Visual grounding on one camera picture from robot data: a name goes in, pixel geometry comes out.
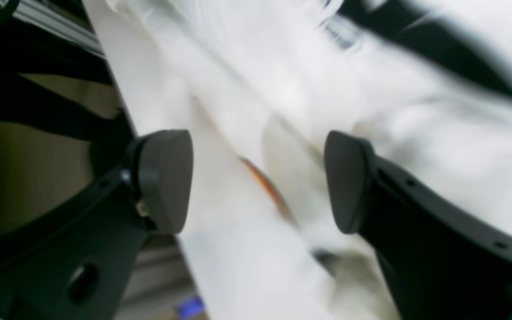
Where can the beige right gripper right finger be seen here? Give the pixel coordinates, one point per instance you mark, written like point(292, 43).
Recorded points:
point(350, 166)

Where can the beige right gripper left finger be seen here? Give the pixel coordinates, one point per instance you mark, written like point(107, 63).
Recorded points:
point(165, 171)

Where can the white T-shirt black print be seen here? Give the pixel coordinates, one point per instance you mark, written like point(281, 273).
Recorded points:
point(261, 83)

